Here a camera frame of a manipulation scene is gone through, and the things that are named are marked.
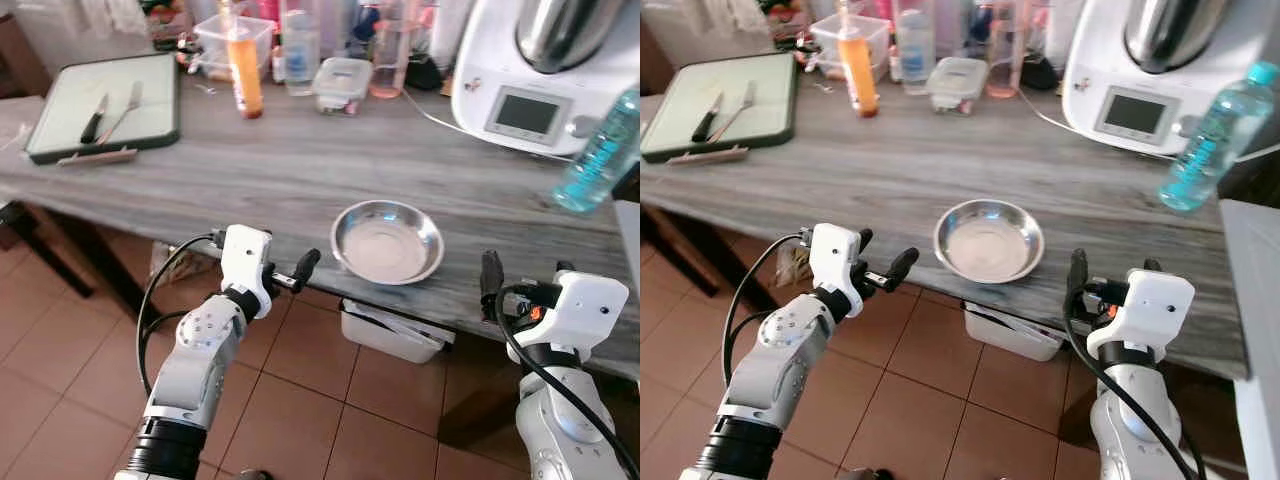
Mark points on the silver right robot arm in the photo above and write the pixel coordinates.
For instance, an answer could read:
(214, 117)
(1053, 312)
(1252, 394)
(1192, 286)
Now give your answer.
(1130, 420)
(560, 420)

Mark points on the blue plastic water bottle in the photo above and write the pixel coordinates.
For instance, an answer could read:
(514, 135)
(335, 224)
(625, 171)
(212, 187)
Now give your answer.
(1215, 140)
(598, 160)

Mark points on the pink drinking bottle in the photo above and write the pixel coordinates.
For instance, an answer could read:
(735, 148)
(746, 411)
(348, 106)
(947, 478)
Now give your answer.
(388, 65)
(1004, 65)

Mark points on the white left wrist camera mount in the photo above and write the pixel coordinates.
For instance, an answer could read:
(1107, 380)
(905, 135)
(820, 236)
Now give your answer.
(243, 262)
(832, 262)

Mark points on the small lidded plastic container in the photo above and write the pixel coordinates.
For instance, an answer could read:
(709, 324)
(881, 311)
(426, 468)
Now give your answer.
(342, 82)
(957, 80)

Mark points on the clear bottle blue label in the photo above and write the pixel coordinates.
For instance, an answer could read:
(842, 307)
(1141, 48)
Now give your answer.
(300, 55)
(914, 55)

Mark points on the white kitchen cooking machine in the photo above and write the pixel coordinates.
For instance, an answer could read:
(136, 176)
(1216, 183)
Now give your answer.
(1105, 70)
(500, 70)

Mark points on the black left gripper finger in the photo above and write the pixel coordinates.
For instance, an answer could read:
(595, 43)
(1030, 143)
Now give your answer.
(865, 241)
(308, 266)
(903, 266)

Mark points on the clear plastic bag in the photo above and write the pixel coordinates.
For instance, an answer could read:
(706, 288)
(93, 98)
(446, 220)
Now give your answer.
(90, 18)
(705, 18)

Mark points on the round steel bowl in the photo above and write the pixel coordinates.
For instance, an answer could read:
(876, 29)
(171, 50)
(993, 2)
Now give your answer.
(990, 243)
(388, 245)

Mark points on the dark brown wooden furniture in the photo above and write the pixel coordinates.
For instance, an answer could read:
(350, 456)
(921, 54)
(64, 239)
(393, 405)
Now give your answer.
(20, 60)
(655, 62)

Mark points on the black pouch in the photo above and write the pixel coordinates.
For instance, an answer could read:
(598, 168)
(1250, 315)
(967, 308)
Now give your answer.
(1040, 72)
(425, 72)

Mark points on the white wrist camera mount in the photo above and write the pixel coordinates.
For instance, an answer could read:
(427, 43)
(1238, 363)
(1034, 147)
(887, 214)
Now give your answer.
(832, 262)
(590, 305)
(243, 262)
(1155, 305)

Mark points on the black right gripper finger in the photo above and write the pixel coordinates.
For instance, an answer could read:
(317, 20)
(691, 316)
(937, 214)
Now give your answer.
(1153, 266)
(566, 269)
(1076, 280)
(491, 280)

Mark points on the white plastic bin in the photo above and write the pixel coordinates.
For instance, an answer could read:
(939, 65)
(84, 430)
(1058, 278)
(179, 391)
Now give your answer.
(1010, 335)
(395, 335)

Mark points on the white cabinet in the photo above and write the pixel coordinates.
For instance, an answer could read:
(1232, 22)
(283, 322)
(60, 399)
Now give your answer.
(628, 245)
(1255, 330)

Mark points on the dark table leg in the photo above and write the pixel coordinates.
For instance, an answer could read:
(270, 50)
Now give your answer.
(50, 255)
(680, 255)

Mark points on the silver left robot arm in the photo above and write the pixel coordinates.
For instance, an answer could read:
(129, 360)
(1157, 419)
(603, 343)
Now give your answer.
(195, 350)
(775, 350)

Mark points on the steel fork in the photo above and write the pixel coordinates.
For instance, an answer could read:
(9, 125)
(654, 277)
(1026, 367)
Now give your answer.
(746, 95)
(132, 96)

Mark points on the small wooden strip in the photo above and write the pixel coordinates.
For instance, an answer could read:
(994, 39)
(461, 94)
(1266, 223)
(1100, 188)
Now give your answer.
(98, 157)
(708, 156)

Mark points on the small dark jar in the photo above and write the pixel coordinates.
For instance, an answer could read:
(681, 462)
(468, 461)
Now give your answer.
(188, 58)
(804, 55)

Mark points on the printed food bag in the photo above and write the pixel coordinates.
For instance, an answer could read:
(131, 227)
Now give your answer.
(785, 18)
(165, 20)

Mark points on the orange squeeze sauce bottle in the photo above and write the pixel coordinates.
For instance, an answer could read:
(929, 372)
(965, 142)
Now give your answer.
(859, 80)
(245, 80)

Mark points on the green rimmed cutting board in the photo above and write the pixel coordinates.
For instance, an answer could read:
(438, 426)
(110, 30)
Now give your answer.
(60, 100)
(675, 105)

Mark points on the clear open plastic container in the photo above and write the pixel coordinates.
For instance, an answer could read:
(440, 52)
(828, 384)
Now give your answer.
(212, 45)
(828, 42)

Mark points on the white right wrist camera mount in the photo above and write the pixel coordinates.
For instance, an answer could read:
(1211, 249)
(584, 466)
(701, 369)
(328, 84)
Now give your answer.
(1155, 305)
(590, 305)

